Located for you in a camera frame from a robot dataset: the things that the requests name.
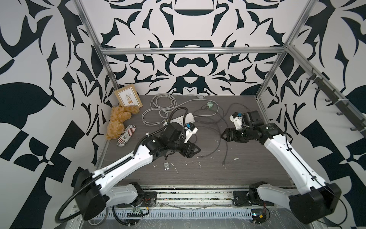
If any dark usb cable yellow charger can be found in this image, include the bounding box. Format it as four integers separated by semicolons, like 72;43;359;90
194;115;222;159

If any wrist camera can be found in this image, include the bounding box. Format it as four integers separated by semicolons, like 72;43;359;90
229;112;243;130
184;123;198;143

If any dark usb cable green charger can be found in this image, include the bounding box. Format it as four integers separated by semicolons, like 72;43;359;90
193;101;225;128

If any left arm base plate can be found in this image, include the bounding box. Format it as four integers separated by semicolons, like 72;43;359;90
138;191;157;208

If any black wall hook rack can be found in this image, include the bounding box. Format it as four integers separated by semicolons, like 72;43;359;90
307;68;366;138

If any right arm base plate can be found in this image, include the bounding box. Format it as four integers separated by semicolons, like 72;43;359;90
233;190;258;207

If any framed plant picture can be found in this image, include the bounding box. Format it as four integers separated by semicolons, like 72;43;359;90
114;84;143;108

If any grey power strip cord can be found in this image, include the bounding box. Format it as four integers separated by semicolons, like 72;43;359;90
141;93;219;126

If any white power strip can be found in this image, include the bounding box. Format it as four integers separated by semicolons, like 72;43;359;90
162;113;195;126

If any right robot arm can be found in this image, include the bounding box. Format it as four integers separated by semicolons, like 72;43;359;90
221;111;341;224

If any tan teddy bear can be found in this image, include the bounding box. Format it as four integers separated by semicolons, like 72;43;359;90
106;106;140;140

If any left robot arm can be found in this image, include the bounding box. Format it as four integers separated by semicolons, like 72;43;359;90
54;116;201;223

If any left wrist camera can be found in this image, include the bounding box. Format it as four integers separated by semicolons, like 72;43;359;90
184;123;198;143

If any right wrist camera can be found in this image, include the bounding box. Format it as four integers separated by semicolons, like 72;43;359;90
229;112;243;130

